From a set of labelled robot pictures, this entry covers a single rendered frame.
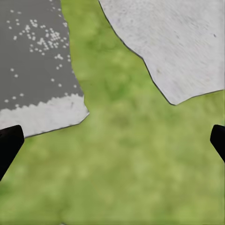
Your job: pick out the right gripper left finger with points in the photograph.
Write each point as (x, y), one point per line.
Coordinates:
(11, 140)

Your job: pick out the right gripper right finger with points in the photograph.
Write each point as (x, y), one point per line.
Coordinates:
(217, 139)

